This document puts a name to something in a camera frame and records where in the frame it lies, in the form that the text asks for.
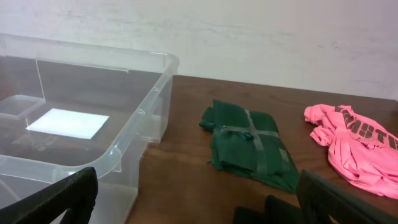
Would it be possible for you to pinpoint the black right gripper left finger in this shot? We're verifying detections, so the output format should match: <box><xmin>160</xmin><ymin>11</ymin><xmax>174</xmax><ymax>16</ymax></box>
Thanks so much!
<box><xmin>1</xmin><ymin>167</ymin><xmax>98</xmax><ymax>224</ymax></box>

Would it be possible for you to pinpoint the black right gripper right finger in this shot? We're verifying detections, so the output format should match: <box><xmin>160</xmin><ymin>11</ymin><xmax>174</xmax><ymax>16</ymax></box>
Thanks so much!
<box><xmin>296</xmin><ymin>170</ymin><xmax>397</xmax><ymax>224</ymax></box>

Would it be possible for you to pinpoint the pink printed t-shirt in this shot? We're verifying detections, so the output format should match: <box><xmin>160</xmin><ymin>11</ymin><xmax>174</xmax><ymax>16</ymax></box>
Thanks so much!
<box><xmin>304</xmin><ymin>104</ymin><xmax>397</xmax><ymax>199</ymax></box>

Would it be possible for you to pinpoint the clear plastic storage bin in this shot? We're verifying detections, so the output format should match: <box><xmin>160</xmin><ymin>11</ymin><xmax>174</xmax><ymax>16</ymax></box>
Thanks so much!
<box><xmin>1</xmin><ymin>34</ymin><xmax>179</xmax><ymax>223</ymax></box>

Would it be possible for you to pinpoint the folded dark green cloth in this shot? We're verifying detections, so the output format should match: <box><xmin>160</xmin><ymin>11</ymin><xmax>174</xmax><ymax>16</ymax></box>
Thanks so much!
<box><xmin>200</xmin><ymin>100</ymin><xmax>300</xmax><ymax>194</ymax></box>

